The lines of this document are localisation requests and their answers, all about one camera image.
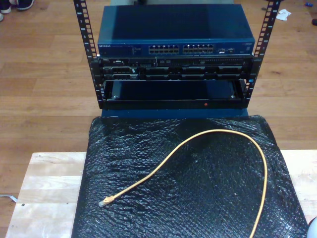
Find yellow network cable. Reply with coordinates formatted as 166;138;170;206
98;128;268;238

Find blue base platform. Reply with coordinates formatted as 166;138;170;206
101;108;249;119

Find black rack server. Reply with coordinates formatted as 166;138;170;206
99;57;253;81

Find black bubble wrap mat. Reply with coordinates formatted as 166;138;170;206
71;114;313;238

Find white crumpled paper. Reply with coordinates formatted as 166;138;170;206
275;9;292;22

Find blue Netgear network switch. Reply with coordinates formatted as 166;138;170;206
97;4;256;58

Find grey flat ribbon cable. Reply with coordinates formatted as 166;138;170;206
0;194;19;203

